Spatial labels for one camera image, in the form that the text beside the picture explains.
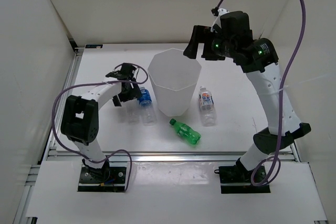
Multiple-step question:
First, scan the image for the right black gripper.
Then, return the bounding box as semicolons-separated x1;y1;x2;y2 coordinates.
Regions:
183;26;236;61

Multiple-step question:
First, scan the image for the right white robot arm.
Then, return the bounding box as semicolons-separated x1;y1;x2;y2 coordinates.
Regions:
183;8;311;182

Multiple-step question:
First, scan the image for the green plastic soda bottle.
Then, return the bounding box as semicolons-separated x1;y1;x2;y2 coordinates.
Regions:
169;119;201;145

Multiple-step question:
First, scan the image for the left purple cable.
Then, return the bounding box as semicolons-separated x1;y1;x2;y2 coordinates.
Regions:
51;63;150;192

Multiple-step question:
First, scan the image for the left aluminium side rail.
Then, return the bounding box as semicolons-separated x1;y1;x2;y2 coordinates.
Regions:
37;38;83;165

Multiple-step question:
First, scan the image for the white orange label bottle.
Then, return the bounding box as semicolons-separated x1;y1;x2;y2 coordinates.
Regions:
198;87;216;126

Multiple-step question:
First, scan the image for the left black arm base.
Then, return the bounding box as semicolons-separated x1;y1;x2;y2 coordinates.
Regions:
77;165;128;193

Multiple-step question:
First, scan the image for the aluminium front rail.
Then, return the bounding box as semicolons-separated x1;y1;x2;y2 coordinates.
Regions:
44;151;296;162

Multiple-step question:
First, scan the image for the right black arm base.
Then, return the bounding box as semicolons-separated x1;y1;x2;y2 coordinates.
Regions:
214;166;271;194

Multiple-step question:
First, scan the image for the white octagonal plastic bin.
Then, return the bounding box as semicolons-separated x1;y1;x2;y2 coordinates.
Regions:
148;48;202;117

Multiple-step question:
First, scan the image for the clear unlabeled plastic bottle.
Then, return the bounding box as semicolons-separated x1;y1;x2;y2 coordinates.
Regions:
126;102;140;124

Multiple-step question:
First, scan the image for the blue label plastic bottle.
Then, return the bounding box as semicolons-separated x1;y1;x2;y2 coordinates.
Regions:
136;86;156;127

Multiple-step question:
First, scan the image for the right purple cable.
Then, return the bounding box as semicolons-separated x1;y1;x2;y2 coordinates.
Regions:
215;0;307;186

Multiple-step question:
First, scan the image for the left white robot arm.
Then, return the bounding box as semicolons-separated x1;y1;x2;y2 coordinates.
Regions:
61;63;141;182

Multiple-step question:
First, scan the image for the purple cable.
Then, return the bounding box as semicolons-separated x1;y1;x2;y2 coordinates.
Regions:
51;63;150;192
215;0;307;186

